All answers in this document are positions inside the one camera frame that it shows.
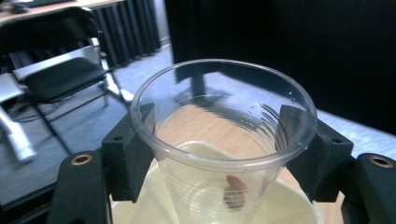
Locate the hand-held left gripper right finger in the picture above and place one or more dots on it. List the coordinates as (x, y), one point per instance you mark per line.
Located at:
(323, 161)

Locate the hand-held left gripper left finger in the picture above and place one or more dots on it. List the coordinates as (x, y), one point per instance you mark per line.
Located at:
(127, 158)

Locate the cream plastic bin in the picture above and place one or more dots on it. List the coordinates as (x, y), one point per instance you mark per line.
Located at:
(149, 208)

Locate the small clear plastic cup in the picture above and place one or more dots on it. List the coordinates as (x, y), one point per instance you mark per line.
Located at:
(218, 146)

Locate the red food scraps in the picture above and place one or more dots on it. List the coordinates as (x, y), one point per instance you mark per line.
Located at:
(235, 191)

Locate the black folding chair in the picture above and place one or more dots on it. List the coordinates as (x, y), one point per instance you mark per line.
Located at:
(62, 77)

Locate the black backdrop cloth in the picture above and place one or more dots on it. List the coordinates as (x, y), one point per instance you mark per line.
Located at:
(311, 46)

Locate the dark pleated curtain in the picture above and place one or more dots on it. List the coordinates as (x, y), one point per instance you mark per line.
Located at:
(127, 31)

